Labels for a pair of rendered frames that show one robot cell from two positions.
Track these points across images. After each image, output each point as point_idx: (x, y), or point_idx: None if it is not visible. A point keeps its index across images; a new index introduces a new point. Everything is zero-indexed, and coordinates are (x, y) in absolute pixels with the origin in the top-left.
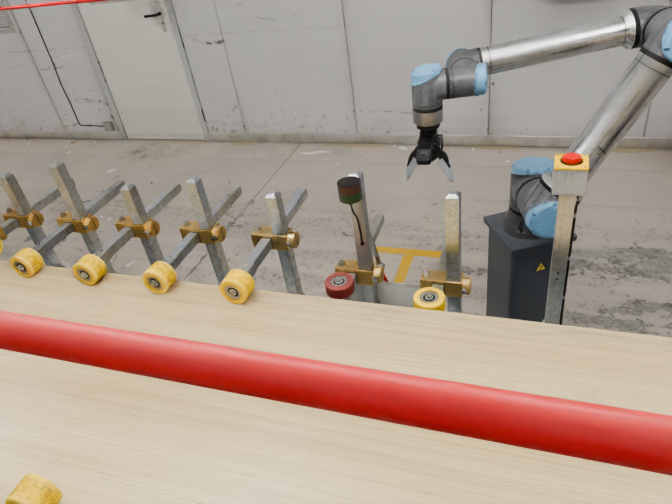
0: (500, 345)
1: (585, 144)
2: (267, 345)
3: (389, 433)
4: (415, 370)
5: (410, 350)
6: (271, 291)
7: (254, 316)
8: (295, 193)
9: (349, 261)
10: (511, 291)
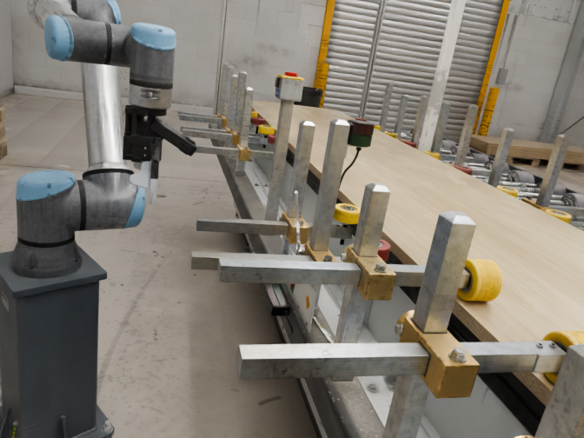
0: None
1: (118, 118)
2: None
3: (474, 218)
4: (422, 213)
5: (408, 215)
6: None
7: None
8: (242, 265)
9: (319, 257)
10: (97, 333)
